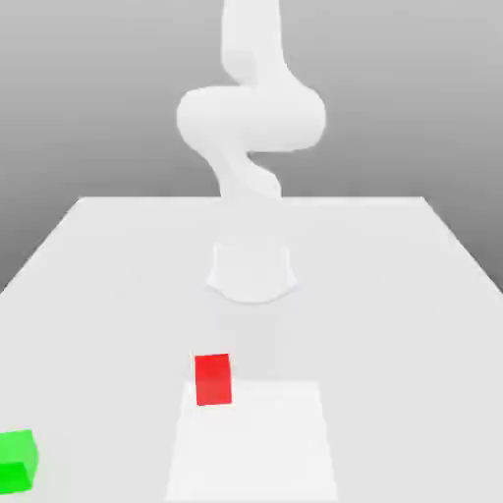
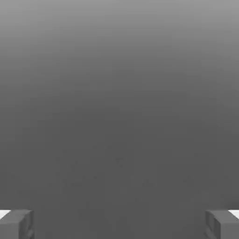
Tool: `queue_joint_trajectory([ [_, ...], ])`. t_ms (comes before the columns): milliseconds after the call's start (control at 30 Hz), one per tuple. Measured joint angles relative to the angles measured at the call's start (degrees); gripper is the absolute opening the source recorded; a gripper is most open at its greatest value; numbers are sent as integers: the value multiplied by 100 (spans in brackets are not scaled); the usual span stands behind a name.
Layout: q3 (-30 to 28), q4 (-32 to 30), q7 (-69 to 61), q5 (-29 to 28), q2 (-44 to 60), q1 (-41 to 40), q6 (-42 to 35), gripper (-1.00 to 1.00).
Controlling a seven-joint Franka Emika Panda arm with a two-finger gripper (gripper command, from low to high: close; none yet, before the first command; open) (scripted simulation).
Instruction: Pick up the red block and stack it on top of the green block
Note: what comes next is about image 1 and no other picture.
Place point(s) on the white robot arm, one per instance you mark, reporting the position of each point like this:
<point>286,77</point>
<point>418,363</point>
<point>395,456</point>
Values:
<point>251,118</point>

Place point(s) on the small green cube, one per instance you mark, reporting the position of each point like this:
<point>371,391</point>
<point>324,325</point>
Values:
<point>15,458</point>

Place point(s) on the small red cube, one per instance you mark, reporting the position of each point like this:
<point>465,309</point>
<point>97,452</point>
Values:
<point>213,379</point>

